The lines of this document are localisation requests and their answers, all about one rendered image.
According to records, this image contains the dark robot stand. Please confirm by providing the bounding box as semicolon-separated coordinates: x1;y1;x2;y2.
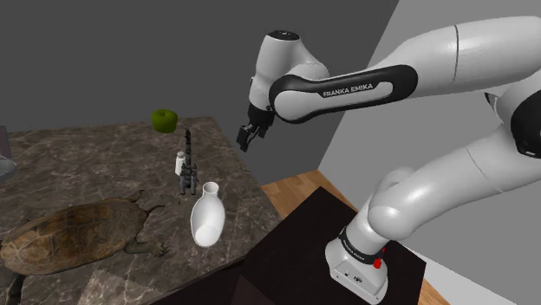
152;185;427;305

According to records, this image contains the white vase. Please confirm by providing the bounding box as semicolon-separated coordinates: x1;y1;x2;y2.
190;181;226;248

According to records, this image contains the brown turtle figure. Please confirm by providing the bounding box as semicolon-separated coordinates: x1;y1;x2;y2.
0;189;170;277

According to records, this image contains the green apple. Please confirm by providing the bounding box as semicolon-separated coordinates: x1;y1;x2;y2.
150;108;179;134

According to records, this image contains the black rocket model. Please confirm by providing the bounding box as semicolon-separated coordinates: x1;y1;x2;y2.
179;128;199;196

